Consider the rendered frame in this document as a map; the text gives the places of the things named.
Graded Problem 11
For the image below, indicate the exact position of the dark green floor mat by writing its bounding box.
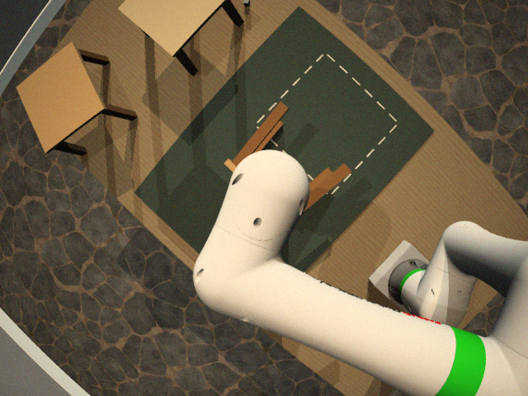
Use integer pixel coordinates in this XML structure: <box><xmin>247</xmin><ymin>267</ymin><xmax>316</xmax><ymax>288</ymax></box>
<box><xmin>134</xmin><ymin>7</ymin><xmax>434</xmax><ymax>272</ymax></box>

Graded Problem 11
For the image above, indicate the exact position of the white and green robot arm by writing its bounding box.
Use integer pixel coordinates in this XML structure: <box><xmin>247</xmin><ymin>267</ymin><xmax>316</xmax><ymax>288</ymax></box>
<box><xmin>193</xmin><ymin>150</ymin><xmax>528</xmax><ymax>396</ymax></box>

